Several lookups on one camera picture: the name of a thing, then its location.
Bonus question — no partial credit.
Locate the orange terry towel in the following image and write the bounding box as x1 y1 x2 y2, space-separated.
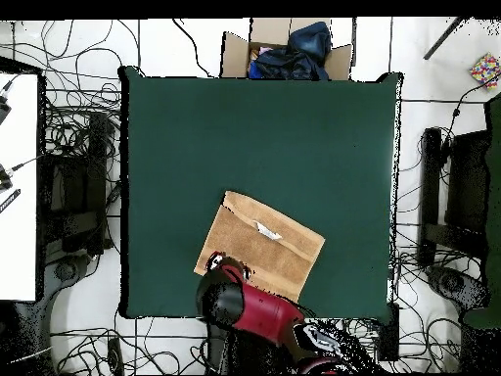
193 190 327 304

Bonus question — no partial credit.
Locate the dark green table cloth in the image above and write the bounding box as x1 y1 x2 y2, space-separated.
118 65 404 326
463 93 501 330

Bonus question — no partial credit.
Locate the black power strip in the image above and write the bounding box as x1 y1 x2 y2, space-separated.
106 336 125 376

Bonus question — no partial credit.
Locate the black equipment stand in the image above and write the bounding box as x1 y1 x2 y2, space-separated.
38 112 120 267
417 126 490 269

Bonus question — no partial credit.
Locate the cardboard box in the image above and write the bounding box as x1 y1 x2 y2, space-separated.
220 17 355 81

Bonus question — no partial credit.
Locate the white table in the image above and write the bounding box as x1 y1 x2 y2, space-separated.
0 71 40 303

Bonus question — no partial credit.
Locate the pink and yellow garment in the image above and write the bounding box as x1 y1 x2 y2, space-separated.
250 45 275 63

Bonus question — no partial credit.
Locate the dark blue garment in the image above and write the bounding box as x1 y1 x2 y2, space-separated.
248 21 334 81

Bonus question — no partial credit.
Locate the black ribbed strip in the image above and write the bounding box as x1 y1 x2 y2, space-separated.
0 188 22 214

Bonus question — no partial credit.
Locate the black connector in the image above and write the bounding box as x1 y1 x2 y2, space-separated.
0 163 16 193

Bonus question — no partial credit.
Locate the black device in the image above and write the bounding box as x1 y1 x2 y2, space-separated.
0 93 13 126

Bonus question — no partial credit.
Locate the black metal bar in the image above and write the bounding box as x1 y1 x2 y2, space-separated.
422 17 469 61

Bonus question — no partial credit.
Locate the multicoloured patterned bundle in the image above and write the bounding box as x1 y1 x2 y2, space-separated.
469 52 501 91

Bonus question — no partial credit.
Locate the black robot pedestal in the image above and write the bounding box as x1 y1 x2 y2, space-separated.
205 318 297 375

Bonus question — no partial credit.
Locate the blue and black cable tangle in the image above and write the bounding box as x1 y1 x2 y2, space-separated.
336 317 394 373

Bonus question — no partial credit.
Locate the long black cable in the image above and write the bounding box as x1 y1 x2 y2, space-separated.
171 18 214 78

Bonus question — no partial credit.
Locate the black cable with plug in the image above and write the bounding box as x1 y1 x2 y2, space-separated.
439 75 501 158

